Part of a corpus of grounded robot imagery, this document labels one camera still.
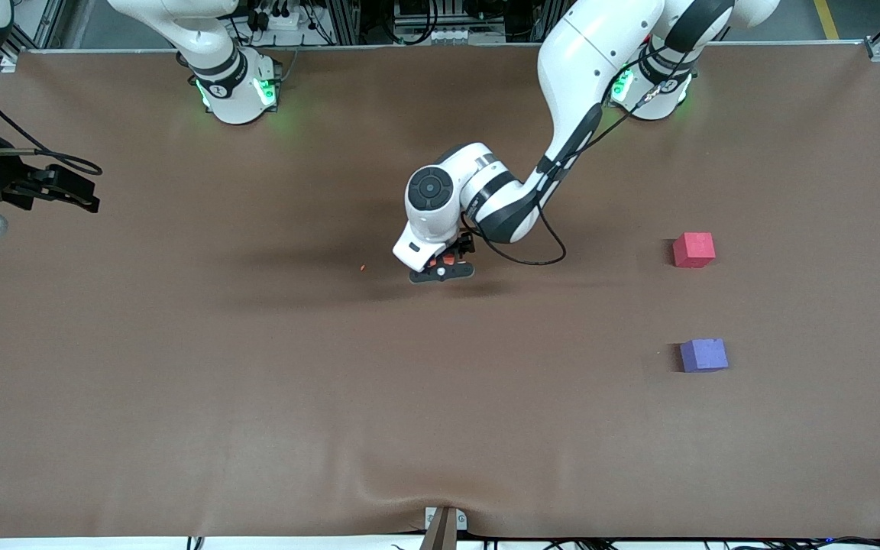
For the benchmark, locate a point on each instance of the metal table edge bracket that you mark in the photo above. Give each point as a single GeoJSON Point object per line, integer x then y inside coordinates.
{"type": "Point", "coordinates": [444, 527]}

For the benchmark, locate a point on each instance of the small green-lit circuit box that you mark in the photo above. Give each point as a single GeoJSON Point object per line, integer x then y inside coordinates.
{"type": "Point", "coordinates": [268, 84]}
{"type": "Point", "coordinates": [623, 85]}

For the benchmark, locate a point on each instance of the purple foam block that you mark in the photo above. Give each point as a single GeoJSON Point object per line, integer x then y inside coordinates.
{"type": "Point", "coordinates": [703, 355]}

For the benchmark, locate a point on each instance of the white power strip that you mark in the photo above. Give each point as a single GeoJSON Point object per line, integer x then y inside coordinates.
{"type": "Point", "coordinates": [279, 17]}

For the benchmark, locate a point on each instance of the orange foam block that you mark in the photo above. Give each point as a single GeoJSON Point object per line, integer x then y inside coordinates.
{"type": "Point", "coordinates": [446, 261]}

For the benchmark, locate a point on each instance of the brown table mat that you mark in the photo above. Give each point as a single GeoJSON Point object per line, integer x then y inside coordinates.
{"type": "Point", "coordinates": [440, 420]}

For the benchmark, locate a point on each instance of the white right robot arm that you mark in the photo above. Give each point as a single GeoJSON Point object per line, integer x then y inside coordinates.
{"type": "Point", "coordinates": [230, 95]}

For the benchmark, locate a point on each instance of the red foam block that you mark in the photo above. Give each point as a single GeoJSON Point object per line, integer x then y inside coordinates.
{"type": "Point", "coordinates": [693, 250]}

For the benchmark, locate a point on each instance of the yellow floor tape strip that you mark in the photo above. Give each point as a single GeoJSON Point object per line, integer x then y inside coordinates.
{"type": "Point", "coordinates": [827, 19]}

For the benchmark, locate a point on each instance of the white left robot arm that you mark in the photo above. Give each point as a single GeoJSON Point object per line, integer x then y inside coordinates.
{"type": "Point", "coordinates": [585, 61]}

